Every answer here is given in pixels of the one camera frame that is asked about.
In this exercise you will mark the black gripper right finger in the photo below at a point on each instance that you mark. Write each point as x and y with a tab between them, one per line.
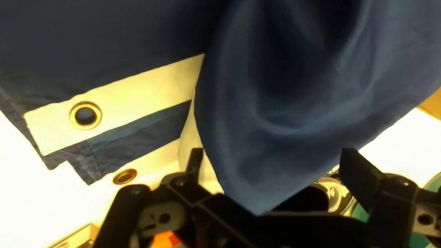
394	202

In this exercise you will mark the brown cardboard box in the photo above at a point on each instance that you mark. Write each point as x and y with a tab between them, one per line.
433	105

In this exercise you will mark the black lid with silver knob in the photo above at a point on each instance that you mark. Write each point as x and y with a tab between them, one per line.
332	195

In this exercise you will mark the blue cloth with white band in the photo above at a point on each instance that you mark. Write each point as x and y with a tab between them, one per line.
284	91

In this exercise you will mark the orange ketchup bottle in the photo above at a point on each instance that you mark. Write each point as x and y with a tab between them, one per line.
166	240

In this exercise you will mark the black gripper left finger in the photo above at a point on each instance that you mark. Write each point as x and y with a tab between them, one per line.
138	215

